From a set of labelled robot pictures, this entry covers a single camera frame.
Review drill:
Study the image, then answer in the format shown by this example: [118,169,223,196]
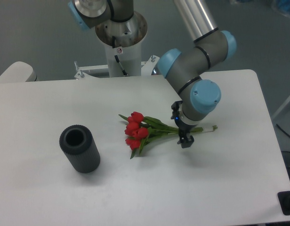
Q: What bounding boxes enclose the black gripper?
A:
[171,101,194,148]

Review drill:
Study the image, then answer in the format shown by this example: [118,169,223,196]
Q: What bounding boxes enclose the red tulip bouquet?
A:
[119,112,218,159]

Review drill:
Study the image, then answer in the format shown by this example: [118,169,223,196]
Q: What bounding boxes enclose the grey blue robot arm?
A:
[68,0,236,148]

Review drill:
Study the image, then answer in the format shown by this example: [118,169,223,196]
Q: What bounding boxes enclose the black ribbed cylindrical vase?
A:
[59,125,101,173]

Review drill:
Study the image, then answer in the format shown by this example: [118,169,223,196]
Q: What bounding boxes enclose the black device at table edge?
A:
[277,191,290,216]

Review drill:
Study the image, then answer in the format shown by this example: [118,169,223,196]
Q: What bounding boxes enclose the beige chair backrest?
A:
[0,61,38,84]

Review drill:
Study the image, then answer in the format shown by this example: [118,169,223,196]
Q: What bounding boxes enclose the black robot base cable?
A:
[112,35,129,77]

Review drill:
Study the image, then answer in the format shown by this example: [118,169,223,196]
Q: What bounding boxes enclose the black cable on floor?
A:
[276,123,290,139]

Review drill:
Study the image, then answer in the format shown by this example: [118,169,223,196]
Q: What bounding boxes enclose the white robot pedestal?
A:
[74,11,160,79]

